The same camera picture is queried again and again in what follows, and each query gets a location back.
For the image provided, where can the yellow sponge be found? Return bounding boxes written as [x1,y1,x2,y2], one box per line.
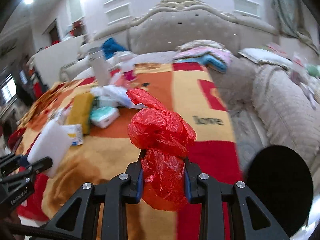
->
[66,92,95,135]

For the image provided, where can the red plastic bag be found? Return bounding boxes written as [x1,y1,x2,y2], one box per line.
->
[126,88,196,212]

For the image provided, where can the blue yellow medicine box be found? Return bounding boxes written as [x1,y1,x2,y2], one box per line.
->
[62,124,84,146]

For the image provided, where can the white blue long box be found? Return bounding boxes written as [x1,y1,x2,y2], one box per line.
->
[102,85,146,109]

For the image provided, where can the black trash bin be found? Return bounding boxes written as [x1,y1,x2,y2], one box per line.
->
[244,145,313,237]

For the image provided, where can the red orange patterned blanket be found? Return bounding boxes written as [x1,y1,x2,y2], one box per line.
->
[17,63,242,239]

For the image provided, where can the teal tissue pack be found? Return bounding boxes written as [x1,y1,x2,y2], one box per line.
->
[89,107,120,129]

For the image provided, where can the beige thermos bottle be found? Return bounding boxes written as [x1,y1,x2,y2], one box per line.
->
[88,47,112,86]

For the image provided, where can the beige tufted sofa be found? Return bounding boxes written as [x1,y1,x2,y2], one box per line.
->
[58,0,320,170]

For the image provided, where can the blue jacket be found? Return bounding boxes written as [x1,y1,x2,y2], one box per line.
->
[101,37,127,59]

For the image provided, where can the green plush toy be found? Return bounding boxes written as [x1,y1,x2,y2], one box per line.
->
[306,64,320,77]

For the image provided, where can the pink blue folded blankets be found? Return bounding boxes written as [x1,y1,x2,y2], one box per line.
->
[173,40,234,73]

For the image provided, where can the white cushion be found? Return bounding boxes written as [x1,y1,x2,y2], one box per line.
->
[238,48,292,68]

